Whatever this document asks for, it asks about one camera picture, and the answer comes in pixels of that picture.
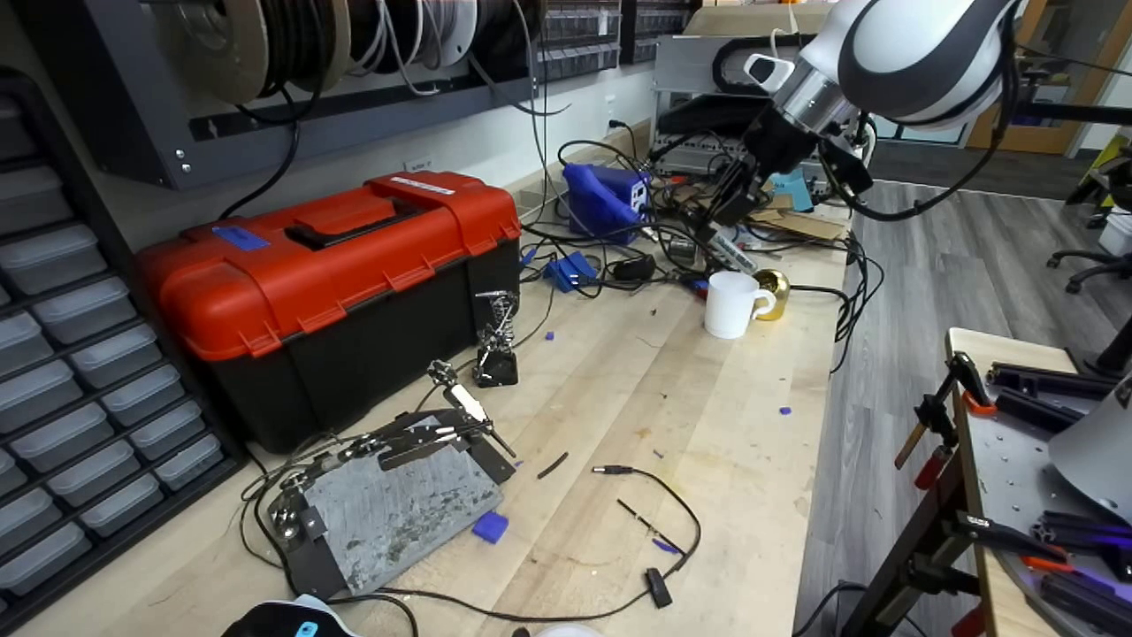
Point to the blue hot air gun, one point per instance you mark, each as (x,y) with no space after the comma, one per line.
(605,204)

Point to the wire spool rack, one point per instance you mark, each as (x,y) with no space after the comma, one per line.
(190,92)

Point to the helping hands clamp stand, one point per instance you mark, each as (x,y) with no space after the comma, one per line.
(495,360)

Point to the black Sharpie marker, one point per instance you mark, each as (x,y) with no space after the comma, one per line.
(730,251)

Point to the gold round object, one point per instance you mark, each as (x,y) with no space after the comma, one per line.
(777,284)

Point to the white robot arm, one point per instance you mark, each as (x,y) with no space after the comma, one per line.
(910,61)

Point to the white mug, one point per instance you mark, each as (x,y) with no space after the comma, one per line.
(732,303)

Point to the small blue plastic block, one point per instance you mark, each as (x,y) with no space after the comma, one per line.
(489,527)

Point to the red and black toolbox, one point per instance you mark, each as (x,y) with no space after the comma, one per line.
(309,316)

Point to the grey metal plate device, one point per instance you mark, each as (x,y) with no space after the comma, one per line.
(367,511)

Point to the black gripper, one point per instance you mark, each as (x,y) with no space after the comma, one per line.
(770,145)

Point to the side workbench with clamps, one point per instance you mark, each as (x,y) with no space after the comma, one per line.
(1022,499)

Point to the grey drawer organizer cabinet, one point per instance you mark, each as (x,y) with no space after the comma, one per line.
(104,432)

